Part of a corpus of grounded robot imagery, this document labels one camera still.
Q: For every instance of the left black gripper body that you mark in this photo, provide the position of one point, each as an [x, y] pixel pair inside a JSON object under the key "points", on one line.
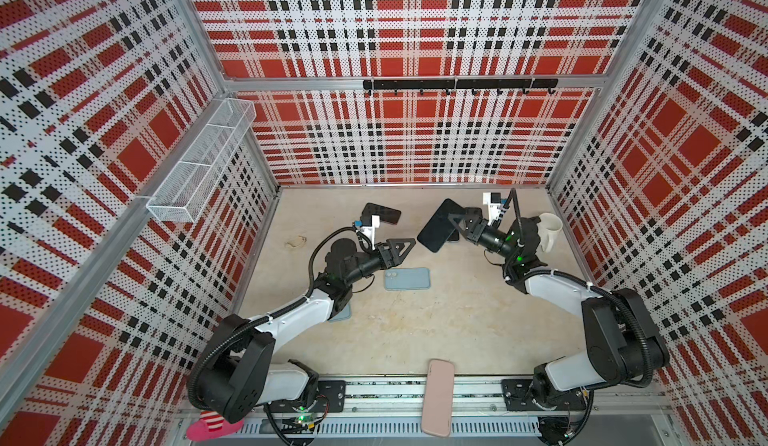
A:
{"points": [[369, 261]]}

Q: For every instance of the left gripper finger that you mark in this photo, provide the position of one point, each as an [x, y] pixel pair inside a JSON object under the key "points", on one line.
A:
{"points": [[401, 245], [396, 256]]}

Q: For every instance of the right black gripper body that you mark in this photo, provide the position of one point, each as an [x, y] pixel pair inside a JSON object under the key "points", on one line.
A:
{"points": [[494, 240]]}

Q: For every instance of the light blue case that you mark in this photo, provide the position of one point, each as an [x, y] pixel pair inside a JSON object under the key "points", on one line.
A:
{"points": [[343, 315], [407, 279]]}

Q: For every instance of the black phone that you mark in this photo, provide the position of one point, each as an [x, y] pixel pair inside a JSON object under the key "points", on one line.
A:
{"points": [[439, 230], [384, 213], [473, 213]]}

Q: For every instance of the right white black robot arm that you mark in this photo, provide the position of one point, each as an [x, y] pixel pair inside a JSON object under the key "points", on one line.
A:
{"points": [[623, 345]]}

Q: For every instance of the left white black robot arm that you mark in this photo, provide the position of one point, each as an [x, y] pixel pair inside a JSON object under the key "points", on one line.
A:
{"points": [[236, 372]]}

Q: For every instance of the pink phone case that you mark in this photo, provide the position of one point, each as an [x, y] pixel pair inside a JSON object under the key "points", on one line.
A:
{"points": [[438, 399]]}

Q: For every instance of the white ceramic mug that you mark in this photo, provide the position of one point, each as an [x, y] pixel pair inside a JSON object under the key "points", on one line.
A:
{"points": [[549, 228]]}

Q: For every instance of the pink plush toy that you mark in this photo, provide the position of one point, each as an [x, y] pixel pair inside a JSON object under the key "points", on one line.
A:
{"points": [[211, 425]]}

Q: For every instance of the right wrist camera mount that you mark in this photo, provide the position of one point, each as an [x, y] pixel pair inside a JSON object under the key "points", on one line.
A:
{"points": [[493, 203]]}

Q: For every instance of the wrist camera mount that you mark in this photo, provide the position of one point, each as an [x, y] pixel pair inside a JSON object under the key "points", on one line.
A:
{"points": [[493, 203], [366, 230]]}

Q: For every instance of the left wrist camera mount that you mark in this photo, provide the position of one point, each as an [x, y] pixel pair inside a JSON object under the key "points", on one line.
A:
{"points": [[366, 230]]}

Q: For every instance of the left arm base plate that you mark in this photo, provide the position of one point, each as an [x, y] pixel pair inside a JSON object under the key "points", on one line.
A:
{"points": [[325, 396]]}

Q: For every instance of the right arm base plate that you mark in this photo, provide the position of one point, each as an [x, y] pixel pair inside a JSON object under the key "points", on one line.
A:
{"points": [[530, 394]]}

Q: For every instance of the aluminium front rail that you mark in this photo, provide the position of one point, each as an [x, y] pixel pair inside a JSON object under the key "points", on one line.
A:
{"points": [[383, 407]]}

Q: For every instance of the black hook rail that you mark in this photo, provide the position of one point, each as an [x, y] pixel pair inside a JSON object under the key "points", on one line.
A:
{"points": [[523, 84]]}

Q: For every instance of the white wire mesh basket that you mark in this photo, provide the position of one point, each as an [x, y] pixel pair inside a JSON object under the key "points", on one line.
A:
{"points": [[216, 137]]}

